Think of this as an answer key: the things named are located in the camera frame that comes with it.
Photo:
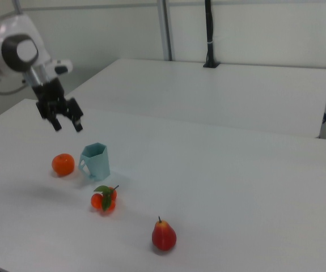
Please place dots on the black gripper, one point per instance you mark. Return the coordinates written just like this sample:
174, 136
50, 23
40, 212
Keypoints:
52, 96

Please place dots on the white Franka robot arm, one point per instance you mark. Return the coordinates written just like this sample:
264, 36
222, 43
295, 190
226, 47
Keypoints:
18, 51

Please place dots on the light blue faceted mug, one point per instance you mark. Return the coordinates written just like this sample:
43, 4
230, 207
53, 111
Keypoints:
96, 165

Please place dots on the round orange fruit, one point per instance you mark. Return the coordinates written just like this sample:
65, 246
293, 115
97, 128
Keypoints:
63, 165

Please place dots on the small oranges cluster with leaves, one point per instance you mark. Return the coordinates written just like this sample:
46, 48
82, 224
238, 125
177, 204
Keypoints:
97, 201

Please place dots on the red yellow pear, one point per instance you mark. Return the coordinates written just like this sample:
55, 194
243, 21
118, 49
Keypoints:
164, 236

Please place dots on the aluminium frame post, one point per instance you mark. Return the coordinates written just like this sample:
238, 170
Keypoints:
165, 31

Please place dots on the black camera pole with clamp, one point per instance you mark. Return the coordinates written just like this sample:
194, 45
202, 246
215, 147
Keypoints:
209, 34

